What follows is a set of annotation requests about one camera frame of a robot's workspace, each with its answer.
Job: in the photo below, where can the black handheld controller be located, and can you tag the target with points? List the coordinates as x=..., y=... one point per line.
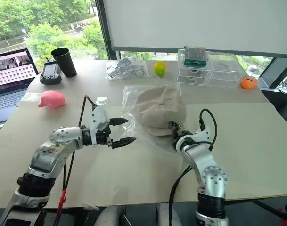
x=50, y=73

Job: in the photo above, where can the large clear plastic bag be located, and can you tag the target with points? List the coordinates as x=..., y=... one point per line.
x=129, y=110

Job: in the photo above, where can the black plastic cup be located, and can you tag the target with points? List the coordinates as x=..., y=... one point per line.
x=64, y=63

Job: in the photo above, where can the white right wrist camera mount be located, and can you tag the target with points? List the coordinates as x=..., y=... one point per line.
x=205, y=135

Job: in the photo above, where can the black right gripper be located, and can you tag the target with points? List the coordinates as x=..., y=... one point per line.
x=181, y=133

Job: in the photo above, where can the clear bag of eyeglasses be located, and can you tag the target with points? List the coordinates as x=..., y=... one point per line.
x=126, y=69

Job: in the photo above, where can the clear acrylic drawer organizer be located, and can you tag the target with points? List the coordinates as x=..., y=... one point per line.
x=218, y=75

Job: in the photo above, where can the small clear plastic bag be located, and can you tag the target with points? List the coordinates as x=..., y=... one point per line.
x=30, y=96
x=91, y=206

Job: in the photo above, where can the beige cap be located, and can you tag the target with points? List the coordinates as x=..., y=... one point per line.
x=159, y=106

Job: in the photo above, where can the green screwdriver bit box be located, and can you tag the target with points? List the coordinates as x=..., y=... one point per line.
x=195, y=56

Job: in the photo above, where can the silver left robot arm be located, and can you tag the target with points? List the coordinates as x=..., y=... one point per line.
x=46, y=157

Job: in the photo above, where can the white rounded cover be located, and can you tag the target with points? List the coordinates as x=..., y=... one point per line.
x=110, y=216
x=168, y=216

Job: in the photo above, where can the open grey laptop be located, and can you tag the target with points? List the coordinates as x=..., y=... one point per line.
x=6, y=94

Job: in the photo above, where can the yellow green toy fruit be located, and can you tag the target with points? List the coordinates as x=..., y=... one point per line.
x=160, y=68

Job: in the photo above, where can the dark window frame post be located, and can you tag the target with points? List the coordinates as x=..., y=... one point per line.
x=103, y=28

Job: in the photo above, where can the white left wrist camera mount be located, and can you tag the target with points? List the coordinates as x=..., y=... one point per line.
x=98, y=117

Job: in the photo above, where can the orange round toy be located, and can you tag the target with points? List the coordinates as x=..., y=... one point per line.
x=249, y=82

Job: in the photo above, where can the grey tilted monitor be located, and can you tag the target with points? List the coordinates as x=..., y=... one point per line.
x=277, y=70

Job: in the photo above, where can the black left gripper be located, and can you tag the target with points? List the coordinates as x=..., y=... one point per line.
x=102, y=139

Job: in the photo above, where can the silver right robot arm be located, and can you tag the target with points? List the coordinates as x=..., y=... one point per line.
x=199, y=160

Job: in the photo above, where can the pink pig toy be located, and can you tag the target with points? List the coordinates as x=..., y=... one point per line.
x=52, y=99

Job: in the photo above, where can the small clear labelled bag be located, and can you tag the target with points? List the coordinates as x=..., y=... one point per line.
x=101, y=100

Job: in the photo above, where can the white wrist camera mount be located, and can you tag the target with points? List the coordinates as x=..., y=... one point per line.
x=205, y=135
x=98, y=117

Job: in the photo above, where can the white board with dark frame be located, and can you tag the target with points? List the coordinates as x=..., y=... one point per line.
x=192, y=23

